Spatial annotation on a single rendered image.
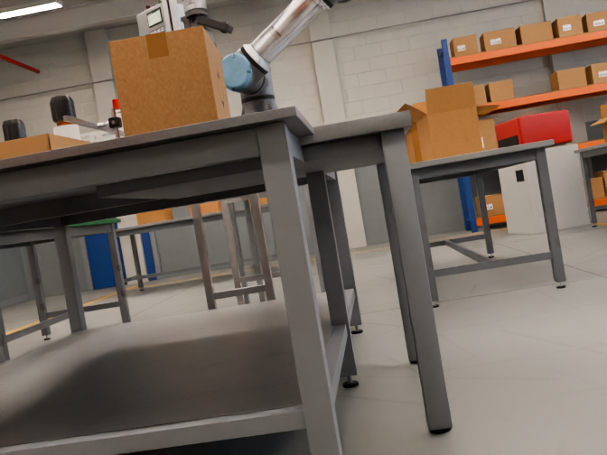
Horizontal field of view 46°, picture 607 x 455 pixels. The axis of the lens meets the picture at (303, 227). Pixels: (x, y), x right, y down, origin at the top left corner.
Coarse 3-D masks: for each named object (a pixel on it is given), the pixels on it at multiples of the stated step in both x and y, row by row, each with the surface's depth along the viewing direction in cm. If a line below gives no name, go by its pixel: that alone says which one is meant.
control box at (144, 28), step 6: (156, 6) 265; (162, 6) 263; (180, 6) 269; (144, 12) 270; (162, 12) 263; (180, 12) 269; (138, 18) 273; (144, 18) 270; (180, 18) 268; (138, 24) 273; (144, 24) 271; (156, 24) 266; (162, 24) 264; (144, 30) 271; (150, 30) 269
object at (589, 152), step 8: (600, 144) 633; (576, 152) 703; (584, 152) 694; (592, 152) 673; (600, 152) 650; (584, 160) 702; (584, 168) 703; (584, 176) 703; (584, 184) 707; (592, 192) 703; (592, 200) 703; (592, 208) 704; (600, 208) 704; (592, 216) 704
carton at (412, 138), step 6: (408, 132) 473; (414, 132) 465; (408, 138) 483; (414, 138) 465; (408, 144) 488; (414, 144) 465; (408, 150) 493; (414, 150) 466; (420, 150) 465; (414, 156) 471; (420, 156) 465
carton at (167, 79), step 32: (160, 32) 177; (192, 32) 177; (128, 64) 178; (160, 64) 177; (192, 64) 177; (128, 96) 178; (160, 96) 178; (192, 96) 177; (224, 96) 199; (128, 128) 178; (160, 128) 178
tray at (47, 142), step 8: (32, 136) 148; (40, 136) 148; (48, 136) 148; (56, 136) 152; (64, 136) 156; (0, 144) 149; (8, 144) 149; (16, 144) 149; (24, 144) 149; (32, 144) 148; (40, 144) 148; (48, 144) 148; (56, 144) 151; (64, 144) 155; (72, 144) 159; (0, 152) 149; (8, 152) 149; (16, 152) 149; (24, 152) 149; (32, 152) 148; (40, 152) 148
